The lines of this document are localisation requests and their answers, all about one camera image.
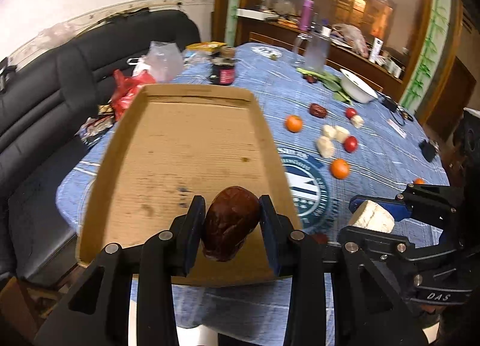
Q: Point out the white enamel bowl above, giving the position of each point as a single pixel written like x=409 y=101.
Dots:
x=356 y=88

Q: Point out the white yam piece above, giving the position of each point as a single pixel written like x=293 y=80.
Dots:
x=372 y=217

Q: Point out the small dark fruits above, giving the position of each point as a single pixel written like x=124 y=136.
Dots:
x=310 y=78

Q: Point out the dark red jujube date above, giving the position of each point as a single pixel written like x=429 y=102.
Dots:
x=231 y=217

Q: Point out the clear plastic bag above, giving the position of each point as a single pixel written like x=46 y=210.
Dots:
x=163 y=62

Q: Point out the yellow packet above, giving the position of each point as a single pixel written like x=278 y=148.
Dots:
x=210 y=47

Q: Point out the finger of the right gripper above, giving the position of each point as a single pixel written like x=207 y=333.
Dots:
x=375 y=243
x=397 y=208

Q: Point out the snack wrapper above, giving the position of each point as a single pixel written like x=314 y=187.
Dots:
x=95 y=128

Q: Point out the white yam chunk far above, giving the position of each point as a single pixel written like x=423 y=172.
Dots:
x=357 y=121

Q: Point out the red cherry tomato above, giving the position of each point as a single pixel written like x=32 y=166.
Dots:
x=350 y=113
x=350 y=144

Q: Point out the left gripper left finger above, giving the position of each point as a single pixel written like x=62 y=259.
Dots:
x=96 y=309

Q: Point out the wooden cabinet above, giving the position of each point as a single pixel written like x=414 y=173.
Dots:
x=407 y=48

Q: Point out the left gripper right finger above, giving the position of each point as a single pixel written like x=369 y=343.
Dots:
x=367 y=309

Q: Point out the glass mug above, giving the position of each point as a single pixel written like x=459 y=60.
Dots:
x=311 y=50

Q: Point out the purple thermos bottle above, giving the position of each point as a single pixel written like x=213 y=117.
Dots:
x=306 y=15

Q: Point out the white yam chunk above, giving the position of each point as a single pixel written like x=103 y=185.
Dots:
x=357 y=121
x=325 y=147
x=341 y=134
x=329 y=131

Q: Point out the red plastic bag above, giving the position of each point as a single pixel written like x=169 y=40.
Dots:
x=127 y=88

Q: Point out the black charger with cable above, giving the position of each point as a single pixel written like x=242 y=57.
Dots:
x=398 y=113

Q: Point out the green leafy vegetable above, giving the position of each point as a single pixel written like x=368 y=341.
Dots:
x=330 y=81

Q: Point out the orange tangerine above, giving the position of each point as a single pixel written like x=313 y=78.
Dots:
x=294 y=123
x=339 y=169

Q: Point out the red jujube on table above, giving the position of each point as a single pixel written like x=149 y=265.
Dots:
x=318 y=111

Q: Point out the dark jar with cork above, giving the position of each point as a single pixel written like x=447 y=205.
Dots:
x=223 y=67

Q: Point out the black leather sofa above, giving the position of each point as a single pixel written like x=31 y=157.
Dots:
x=42 y=108

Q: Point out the blue plaid tablecloth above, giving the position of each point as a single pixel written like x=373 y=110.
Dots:
x=271 y=132

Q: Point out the cardboard tray box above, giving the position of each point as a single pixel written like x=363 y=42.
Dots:
x=177 y=141

